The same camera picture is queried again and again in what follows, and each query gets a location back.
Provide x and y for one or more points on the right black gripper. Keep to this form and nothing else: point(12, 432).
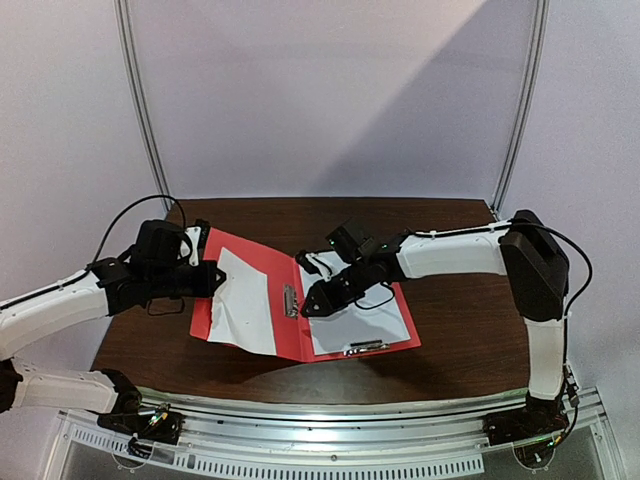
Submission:
point(338, 288)

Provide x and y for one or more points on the left aluminium corner post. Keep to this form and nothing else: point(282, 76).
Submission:
point(132, 68)

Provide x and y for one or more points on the aluminium corner post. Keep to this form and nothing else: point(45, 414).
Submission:
point(525, 99)
point(132, 68)

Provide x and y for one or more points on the metal bottom folder clip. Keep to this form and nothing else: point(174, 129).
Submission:
point(361, 348)

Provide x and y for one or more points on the large white paper sheet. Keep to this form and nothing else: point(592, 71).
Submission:
point(376, 317)

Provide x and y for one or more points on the right aluminium corner post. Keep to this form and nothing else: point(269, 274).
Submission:
point(525, 99)

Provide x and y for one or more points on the aluminium front rail frame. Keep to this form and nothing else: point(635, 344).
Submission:
point(234, 439)

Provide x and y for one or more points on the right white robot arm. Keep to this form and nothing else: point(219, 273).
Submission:
point(520, 249)

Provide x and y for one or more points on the small white paper sheet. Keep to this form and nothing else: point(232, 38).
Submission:
point(240, 312)

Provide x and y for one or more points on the metal spine folder clip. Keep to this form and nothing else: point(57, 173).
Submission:
point(290, 301)

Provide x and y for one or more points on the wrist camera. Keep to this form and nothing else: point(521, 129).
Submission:
point(350, 241)
point(162, 244)

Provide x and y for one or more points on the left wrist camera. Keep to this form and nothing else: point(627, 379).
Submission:
point(162, 244)

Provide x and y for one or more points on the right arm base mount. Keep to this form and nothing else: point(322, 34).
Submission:
point(535, 431)

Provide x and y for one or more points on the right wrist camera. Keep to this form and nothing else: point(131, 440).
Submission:
point(350, 241)

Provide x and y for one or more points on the red file folder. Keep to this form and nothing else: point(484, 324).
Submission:
point(292, 336)

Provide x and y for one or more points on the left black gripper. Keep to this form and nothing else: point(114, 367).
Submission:
point(206, 286)

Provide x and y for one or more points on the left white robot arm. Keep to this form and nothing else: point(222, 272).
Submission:
point(106, 289)

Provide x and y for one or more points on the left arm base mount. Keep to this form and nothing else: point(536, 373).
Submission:
point(128, 417)

